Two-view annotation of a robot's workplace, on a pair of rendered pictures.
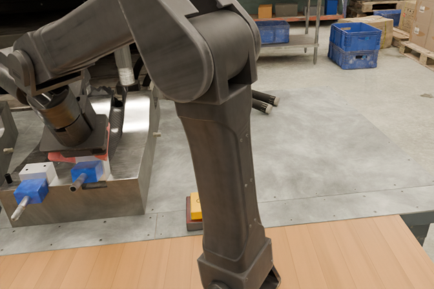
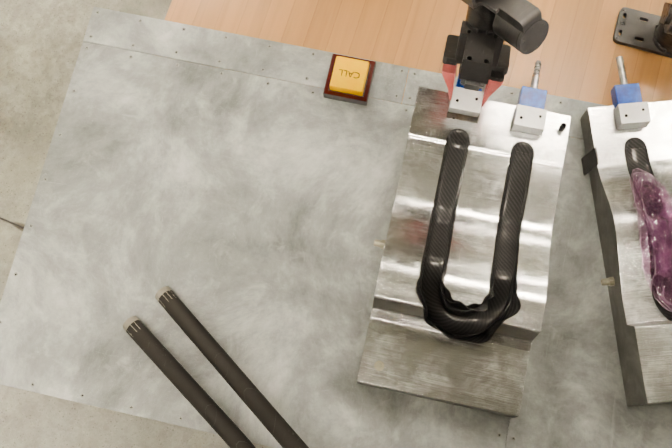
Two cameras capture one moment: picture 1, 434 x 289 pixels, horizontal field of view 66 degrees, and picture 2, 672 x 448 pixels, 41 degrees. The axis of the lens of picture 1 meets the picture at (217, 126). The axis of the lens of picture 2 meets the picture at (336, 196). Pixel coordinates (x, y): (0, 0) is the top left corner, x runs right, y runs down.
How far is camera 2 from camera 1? 1.57 m
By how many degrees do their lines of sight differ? 78
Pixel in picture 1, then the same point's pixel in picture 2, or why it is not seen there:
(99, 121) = (451, 52)
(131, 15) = not seen: outside the picture
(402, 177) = (111, 64)
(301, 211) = (253, 53)
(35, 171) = (529, 109)
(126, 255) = (437, 57)
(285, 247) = (292, 19)
